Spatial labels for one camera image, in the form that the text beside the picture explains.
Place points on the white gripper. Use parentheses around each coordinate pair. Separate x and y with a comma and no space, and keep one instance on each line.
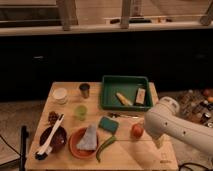
(158,141)

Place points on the black chair frame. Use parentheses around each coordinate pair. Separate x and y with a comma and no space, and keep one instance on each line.
(24,136)

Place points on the orange plate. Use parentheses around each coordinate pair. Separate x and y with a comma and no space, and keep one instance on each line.
(74,140)

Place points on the small brown box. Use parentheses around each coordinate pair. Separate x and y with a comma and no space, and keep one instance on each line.
(140,96)

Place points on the metal fork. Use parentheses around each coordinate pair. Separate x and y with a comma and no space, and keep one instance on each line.
(115,115)

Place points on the green chili pepper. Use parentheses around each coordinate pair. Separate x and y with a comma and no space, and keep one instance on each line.
(104,145)

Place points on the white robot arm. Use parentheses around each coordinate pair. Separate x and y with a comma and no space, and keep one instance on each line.
(162,119)

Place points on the metal cup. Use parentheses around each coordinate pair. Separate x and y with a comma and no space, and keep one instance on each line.
(84,89)

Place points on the dark brown bowl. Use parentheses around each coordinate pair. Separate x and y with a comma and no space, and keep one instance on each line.
(58,141)

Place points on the green plastic tray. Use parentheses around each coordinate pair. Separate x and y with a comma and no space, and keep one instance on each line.
(127,86)

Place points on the brown pine cone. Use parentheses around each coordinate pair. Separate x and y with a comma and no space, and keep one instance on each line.
(52,117)

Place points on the white paper cup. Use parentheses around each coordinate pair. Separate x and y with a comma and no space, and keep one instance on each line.
(60,95)

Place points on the grey folded cloth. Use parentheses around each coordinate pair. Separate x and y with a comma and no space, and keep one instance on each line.
(89,139)

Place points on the green sponge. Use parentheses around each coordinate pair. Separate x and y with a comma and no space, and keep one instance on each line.
(108,125)

